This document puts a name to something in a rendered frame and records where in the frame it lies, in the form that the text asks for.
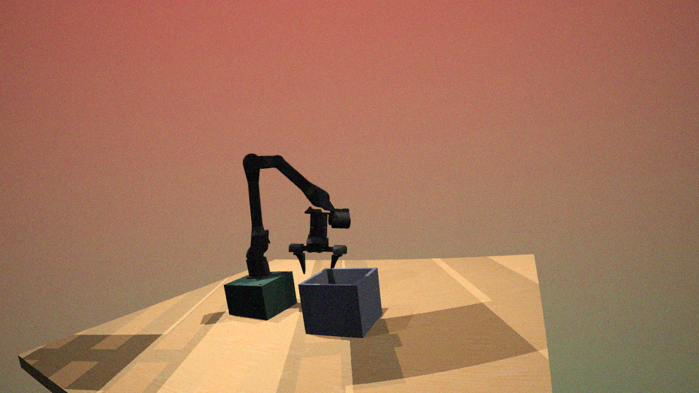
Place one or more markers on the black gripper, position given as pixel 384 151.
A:
pixel 298 248

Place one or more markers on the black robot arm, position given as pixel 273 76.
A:
pixel 257 264

